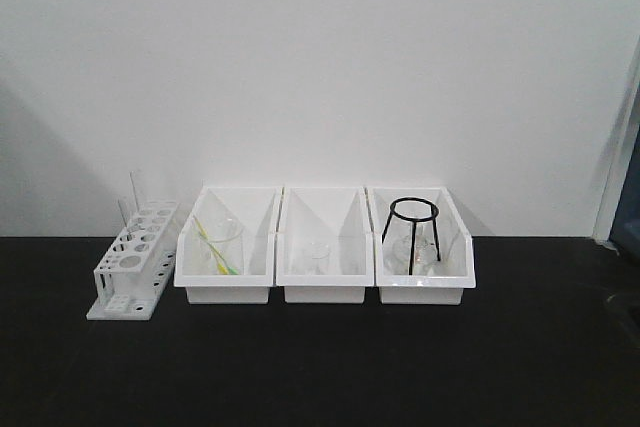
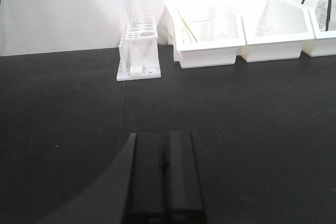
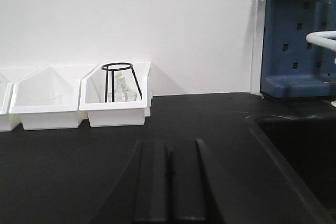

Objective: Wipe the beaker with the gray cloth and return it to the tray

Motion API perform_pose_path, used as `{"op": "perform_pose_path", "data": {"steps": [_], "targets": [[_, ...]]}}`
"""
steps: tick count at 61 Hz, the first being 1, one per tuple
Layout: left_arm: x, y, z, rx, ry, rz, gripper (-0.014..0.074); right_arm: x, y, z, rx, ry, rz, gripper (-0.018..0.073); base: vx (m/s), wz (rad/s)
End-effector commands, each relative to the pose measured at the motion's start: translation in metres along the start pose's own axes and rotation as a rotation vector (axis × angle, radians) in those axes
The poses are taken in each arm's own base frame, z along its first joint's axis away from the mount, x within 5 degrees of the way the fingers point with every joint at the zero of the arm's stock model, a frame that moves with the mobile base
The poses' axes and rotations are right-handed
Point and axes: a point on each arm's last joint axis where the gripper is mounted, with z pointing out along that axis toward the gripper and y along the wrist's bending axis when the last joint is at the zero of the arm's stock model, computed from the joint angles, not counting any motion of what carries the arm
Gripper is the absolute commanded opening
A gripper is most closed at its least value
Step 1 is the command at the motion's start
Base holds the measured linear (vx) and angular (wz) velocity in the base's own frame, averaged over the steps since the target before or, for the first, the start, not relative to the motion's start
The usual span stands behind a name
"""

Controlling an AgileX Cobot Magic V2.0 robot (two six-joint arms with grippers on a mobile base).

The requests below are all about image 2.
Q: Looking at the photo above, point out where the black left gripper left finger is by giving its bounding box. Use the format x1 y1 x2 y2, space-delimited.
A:
122 133 165 223

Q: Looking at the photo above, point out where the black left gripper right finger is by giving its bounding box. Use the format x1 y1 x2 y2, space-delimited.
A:
164 131 206 223

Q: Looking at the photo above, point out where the white plastic bin with beaker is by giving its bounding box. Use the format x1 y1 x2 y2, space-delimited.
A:
163 3 245 69

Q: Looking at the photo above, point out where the clear glass beaker in bin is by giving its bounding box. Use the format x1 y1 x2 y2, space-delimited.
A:
178 10 213 44

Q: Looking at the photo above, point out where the white test tube rack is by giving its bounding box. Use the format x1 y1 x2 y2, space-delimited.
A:
116 15 161 81

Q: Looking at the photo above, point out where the white plastic bin middle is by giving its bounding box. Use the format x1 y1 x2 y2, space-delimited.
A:
240 0 314 62

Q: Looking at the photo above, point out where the clear glass test tube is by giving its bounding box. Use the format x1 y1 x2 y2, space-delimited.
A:
124 0 137 25

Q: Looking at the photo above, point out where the white plastic bin right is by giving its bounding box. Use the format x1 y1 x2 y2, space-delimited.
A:
302 0 335 57

